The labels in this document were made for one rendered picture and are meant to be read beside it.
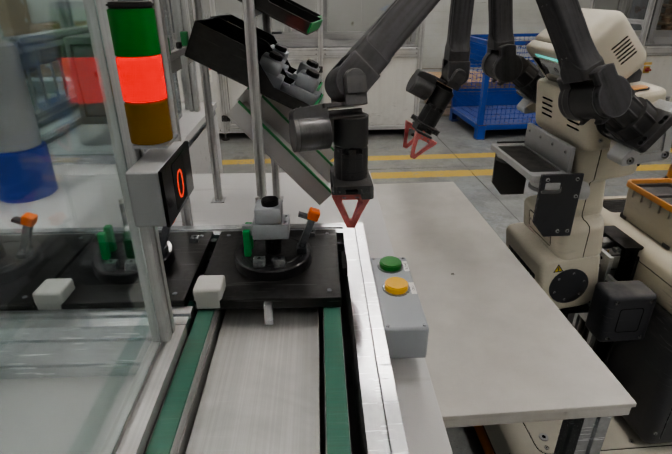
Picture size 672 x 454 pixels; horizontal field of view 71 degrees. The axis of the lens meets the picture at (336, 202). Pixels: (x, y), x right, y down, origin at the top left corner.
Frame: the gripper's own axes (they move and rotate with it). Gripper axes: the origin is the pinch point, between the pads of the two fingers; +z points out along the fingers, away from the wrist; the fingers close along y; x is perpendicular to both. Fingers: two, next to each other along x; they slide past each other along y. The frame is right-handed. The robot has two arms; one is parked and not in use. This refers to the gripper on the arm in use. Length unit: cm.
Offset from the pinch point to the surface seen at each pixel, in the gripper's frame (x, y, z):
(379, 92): 66, -407, 58
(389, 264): 6.9, 2.2, 7.7
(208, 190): -39, -62, 18
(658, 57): 351, -402, 28
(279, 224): -12.6, 1.2, -0.8
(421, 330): 9.1, 18.5, 9.3
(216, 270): -24.2, 1.9, 7.5
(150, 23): -23.7, 19.0, -34.8
